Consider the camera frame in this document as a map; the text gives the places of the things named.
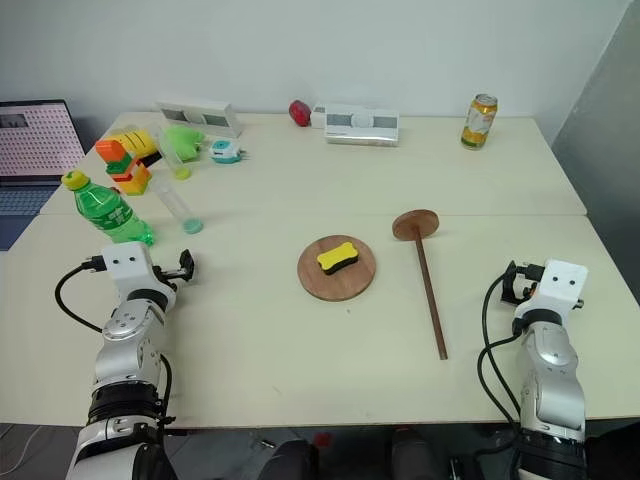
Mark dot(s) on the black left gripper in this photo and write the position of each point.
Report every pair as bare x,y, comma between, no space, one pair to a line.
165,276

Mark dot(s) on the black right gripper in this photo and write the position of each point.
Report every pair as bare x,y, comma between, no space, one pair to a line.
529,282

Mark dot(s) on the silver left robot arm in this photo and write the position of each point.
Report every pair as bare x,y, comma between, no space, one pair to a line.
125,345

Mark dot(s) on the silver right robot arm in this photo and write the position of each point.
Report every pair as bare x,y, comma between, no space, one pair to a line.
550,370

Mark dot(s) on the wooden stick with disc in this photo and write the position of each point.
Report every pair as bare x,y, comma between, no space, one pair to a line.
429,290

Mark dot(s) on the round wooden plate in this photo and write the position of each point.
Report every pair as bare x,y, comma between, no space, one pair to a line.
350,282

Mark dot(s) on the clear tube with green cap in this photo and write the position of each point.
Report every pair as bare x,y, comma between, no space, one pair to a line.
175,207

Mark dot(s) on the green plastic soda bottle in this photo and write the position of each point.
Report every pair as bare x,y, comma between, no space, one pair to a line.
110,215

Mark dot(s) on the orange green yellow block toy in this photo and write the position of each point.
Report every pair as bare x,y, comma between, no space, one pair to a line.
125,167

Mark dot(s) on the teal white small gadget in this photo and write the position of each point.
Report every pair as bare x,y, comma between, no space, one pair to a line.
223,151

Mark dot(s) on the green plush toy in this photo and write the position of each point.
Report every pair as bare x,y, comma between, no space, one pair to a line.
182,140

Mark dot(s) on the yellow black sponge eraser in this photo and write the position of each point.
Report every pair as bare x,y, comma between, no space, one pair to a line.
337,257

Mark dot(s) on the white box with grey panels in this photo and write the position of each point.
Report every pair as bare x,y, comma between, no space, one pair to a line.
200,115
362,125

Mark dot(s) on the yellow green drink can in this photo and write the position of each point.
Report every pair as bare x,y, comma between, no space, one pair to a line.
479,122

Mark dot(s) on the red round object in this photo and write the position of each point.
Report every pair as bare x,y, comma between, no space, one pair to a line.
299,113

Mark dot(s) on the open laptop computer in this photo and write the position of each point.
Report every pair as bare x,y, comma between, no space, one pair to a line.
32,145

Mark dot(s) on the dark rounded shape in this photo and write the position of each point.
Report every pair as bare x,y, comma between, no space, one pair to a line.
290,462

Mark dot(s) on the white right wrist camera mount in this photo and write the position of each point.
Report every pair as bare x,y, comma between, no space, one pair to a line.
560,282

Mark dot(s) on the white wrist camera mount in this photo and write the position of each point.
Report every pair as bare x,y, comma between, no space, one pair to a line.
131,265
560,282

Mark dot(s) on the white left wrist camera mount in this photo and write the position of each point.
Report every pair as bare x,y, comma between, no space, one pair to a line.
131,265

